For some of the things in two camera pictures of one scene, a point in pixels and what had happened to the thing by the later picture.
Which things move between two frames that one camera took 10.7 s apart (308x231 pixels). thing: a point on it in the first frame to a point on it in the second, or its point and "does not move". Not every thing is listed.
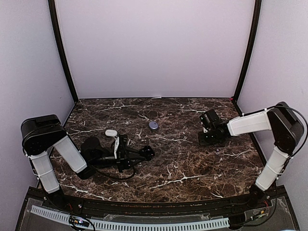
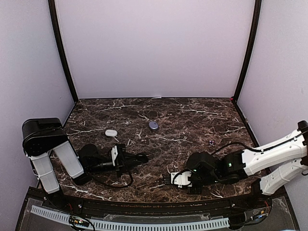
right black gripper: x=203 y=142 to x=195 y=191
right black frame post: x=253 y=46 does not move
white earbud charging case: x=111 y=133 does not move
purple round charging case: x=153 y=125 does not move
